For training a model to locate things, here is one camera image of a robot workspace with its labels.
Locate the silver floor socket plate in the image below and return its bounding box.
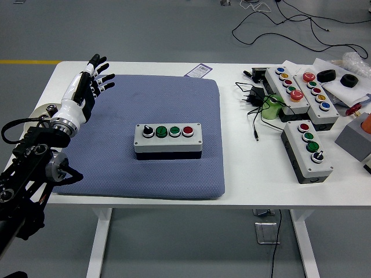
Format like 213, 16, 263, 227
254, 221, 281, 245

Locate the white floor cable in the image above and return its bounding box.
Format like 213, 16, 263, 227
239, 0, 272, 13

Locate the black cable under table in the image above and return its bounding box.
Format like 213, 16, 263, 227
271, 208, 282, 278

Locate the white table leg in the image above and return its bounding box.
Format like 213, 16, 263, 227
289, 208, 321, 278
86, 207, 113, 278

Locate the five-button box, mushroom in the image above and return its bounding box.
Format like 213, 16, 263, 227
293, 71, 340, 131
265, 67, 311, 122

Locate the blue-grey padded mat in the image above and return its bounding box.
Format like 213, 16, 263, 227
53, 74, 227, 200

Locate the five-button box, mushroom near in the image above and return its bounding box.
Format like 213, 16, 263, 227
265, 67, 311, 122

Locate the long black floor cable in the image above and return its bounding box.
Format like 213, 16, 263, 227
231, 0, 371, 58

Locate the black power adapter plug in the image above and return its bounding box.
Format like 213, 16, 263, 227
239, 86, 266, 107

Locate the purple barcode label card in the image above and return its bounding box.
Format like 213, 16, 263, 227
184, 63, 212, 78

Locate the orange object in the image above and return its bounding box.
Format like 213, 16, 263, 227
360, 112, 371, 133

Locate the light green plastic piece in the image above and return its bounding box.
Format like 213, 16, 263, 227
261, 97, 286, 121

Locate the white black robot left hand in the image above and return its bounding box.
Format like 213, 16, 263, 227
52, 54, 116, 126

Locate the grey four-control button box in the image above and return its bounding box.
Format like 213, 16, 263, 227
133, 122, 203, 162
280, 120, 334, 185

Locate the black adapter cord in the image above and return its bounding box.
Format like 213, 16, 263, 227
234, 82, 286, 142

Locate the grey block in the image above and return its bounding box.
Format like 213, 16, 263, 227
334, 112, 371, 163

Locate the clear bubble wrap bag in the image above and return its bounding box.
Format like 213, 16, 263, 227
333, 52, 371, 79

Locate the white shallow plate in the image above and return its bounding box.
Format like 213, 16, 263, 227
28, 103, 63, 128

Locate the small black device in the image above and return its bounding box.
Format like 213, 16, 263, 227
242, 67, 269, 83

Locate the five-button box, mushroom far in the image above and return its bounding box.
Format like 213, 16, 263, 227
293, 71, 340, 131

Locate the large white paper sheet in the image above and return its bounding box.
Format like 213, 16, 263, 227
313, 57, 371, 107

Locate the red handwheel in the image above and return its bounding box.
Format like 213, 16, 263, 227
345, 103, 363, 118

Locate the black foam ring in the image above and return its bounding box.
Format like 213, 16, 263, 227
317, 69, 337, 83
340, 74, 358, 87

